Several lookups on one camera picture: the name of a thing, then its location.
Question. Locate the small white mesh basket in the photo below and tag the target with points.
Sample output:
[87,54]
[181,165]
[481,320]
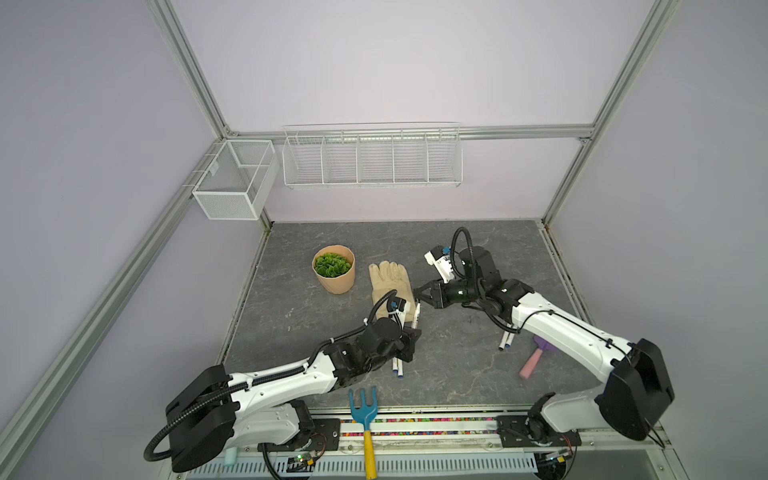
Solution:
[237,181]

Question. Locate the beige work glove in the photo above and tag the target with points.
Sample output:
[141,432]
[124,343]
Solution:
[387,276]

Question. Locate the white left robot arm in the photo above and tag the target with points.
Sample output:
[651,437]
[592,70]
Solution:
[219,410]

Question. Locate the long white wire basket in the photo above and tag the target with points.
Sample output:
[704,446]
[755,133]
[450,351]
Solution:
[373,155]

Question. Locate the aluminium cage frame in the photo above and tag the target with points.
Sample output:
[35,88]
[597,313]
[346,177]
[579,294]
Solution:
[26,426]

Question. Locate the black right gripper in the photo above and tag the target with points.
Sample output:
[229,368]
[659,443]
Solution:
[438,301]

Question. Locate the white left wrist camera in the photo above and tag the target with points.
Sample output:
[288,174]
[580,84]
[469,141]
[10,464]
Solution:
[398,309]

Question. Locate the teal yellow garden fork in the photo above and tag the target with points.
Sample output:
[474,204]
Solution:
[364,409]

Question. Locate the light teal tool handle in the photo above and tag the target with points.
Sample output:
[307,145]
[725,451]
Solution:
[230,456]

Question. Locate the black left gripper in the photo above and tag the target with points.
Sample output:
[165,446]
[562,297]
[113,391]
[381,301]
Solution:
[408,340]

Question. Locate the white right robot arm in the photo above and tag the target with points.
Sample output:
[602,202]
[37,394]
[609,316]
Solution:
[635,388]

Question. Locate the tan pot with green plant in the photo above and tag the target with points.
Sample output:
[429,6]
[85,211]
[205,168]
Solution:
[334,267]

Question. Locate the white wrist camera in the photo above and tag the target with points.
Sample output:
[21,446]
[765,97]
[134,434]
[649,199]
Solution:
[439,258]
[398,309]

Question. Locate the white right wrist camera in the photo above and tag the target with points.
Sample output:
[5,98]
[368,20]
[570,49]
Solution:
[439,258]

